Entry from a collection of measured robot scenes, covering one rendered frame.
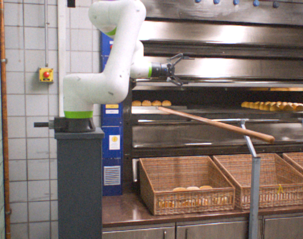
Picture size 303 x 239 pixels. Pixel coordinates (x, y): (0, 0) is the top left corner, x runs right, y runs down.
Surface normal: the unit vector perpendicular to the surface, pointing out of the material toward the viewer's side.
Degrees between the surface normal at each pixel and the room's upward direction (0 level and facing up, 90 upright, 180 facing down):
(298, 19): 88
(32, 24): 90
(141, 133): 70
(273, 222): 91
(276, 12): 90
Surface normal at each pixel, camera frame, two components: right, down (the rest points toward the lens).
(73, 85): -0.34, 0.06
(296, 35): 0.22, -0.25
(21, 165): 0.22, 0.10
